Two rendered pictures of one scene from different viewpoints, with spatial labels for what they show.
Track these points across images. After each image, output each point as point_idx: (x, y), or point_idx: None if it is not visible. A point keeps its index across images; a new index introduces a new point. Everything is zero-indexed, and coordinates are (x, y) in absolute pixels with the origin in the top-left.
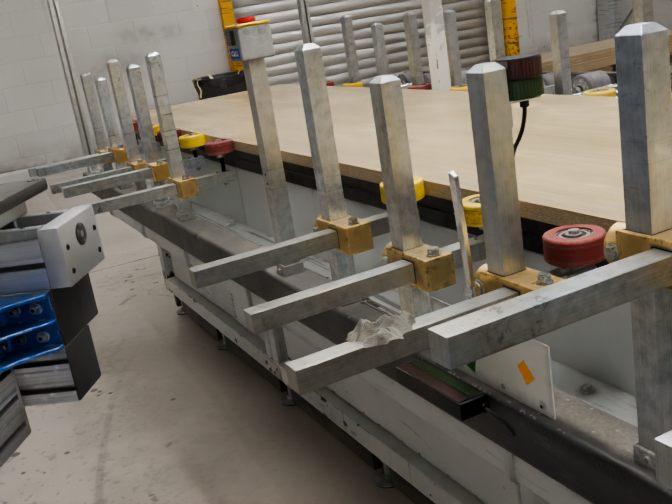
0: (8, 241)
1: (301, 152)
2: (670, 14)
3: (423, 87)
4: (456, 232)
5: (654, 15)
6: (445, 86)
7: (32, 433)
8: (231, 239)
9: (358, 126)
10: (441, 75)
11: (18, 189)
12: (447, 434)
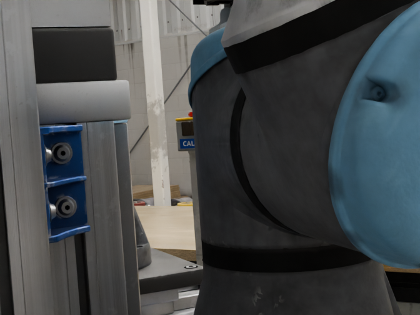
0: (192, 306)
1: (162, 247)
2: (149, 174)
3: (141, 204)
4: (399, 304)
5: (136, 174)
6: (167, 203)
7: None
8: None
9: (164, 229)
10: (165, 194)
11: (160, 252)
12: None
